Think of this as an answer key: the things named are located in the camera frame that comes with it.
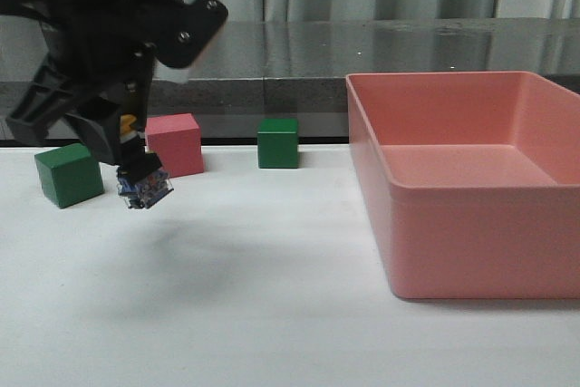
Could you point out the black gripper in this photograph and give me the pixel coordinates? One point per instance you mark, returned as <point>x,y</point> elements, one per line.
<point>107,48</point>

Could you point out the yellow push button switch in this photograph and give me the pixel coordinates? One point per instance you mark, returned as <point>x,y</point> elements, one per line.
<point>142,180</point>

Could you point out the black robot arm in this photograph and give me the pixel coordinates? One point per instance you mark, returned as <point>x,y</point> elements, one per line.
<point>100,63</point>

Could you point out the left green cube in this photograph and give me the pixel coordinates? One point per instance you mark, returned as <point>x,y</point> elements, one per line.
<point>69,175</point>

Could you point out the green cube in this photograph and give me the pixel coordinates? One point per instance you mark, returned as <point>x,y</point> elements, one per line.
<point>277,144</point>
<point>69,175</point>

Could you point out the pink cube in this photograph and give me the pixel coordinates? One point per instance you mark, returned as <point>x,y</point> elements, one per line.
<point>177,141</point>

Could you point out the dark glossy counter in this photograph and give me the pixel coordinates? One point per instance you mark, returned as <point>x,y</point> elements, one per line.
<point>250,70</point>

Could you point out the right green cube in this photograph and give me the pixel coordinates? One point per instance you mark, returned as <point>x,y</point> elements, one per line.
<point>277,144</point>

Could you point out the pink plastic bin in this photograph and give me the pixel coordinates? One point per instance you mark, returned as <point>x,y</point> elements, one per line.
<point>470,181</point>

